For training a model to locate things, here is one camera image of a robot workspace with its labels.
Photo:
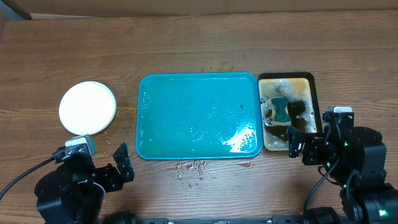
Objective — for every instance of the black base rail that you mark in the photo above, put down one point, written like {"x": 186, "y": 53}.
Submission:
{"x": 276, "y": 219}

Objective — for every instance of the teal plastic tray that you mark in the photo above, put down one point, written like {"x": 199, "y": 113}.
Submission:
{"x": 198, "y": 116}

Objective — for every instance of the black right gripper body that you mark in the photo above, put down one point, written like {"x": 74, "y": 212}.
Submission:
{"x": 313, "y": 155}

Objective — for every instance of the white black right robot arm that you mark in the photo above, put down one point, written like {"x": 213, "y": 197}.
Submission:
{"x": 354, "y": 157}

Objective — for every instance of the yellow green sponge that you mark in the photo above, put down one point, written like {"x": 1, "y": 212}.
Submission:
{"x": 280, "y": 112}

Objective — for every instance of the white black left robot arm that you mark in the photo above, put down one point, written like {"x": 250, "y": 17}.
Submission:
{"x": 75, "y": 191}

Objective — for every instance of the white plate with sauce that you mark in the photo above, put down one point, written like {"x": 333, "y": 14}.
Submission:
{"x": 87, "y": 108}

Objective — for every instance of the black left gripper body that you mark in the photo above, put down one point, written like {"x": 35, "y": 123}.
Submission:
{"x": 108, "y": 178}

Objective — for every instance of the black tray of dirty water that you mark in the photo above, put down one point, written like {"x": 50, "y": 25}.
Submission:
{"x": 300, "y": 90}

